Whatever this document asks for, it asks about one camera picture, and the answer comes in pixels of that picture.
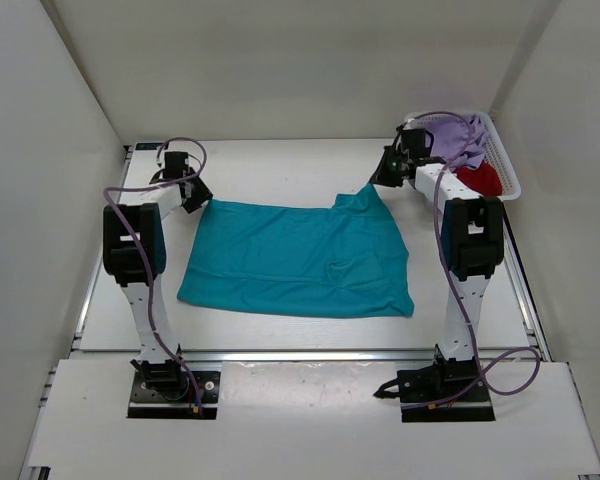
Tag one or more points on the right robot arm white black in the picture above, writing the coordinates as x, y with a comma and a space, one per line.
470, 240

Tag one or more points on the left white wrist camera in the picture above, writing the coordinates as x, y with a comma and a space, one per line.
160, 156

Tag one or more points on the teal t shirt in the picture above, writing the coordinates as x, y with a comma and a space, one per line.
345, 261

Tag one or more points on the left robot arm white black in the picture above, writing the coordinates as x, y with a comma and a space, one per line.
135, 255

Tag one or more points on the lavender t shirt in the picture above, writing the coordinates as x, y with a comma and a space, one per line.
461, 143

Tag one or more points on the red t shirt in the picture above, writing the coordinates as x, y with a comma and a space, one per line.
484, 179

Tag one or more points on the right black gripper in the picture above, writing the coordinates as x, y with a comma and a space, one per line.
383, 176

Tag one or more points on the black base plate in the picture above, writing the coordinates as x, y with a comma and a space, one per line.
161, 393
438, 393

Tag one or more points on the white plastic basket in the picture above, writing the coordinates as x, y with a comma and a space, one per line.
495, 151

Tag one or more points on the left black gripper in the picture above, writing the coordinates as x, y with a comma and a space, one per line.
203, 194

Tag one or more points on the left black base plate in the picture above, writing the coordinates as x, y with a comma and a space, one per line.
161, 393

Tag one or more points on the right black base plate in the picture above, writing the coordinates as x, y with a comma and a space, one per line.
438, 393

